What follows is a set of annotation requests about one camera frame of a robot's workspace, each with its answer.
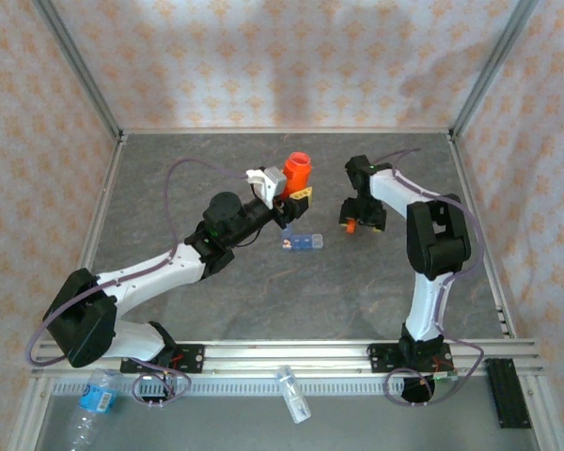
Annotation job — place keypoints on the orange pill bottle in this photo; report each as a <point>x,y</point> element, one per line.
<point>297,174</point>

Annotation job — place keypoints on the blue pill organizer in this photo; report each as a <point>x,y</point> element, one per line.
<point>305,242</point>

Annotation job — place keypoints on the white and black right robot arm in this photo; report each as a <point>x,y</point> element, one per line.
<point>437,235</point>

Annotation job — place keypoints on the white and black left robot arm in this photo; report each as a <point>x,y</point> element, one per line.
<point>150,277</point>

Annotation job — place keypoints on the orange pill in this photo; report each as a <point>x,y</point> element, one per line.
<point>286,244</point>

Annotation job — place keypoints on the small clear plastic bottle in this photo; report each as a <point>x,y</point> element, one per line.
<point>292,394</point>

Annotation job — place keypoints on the black ribbed plate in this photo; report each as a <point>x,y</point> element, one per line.
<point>507,394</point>

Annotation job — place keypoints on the clear plastic water bottle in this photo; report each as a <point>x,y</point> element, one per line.
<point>96,399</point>

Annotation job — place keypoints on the aluminium table edge rail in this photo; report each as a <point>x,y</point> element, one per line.
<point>97,235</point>
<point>286,130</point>
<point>468,188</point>

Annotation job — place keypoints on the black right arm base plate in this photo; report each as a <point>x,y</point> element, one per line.
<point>380,358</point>

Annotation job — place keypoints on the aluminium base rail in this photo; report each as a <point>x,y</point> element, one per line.
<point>286,354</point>

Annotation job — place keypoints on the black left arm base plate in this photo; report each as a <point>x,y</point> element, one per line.
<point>190,359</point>

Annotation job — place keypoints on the aluminium corner post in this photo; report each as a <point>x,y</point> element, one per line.
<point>492,66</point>
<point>79,66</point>

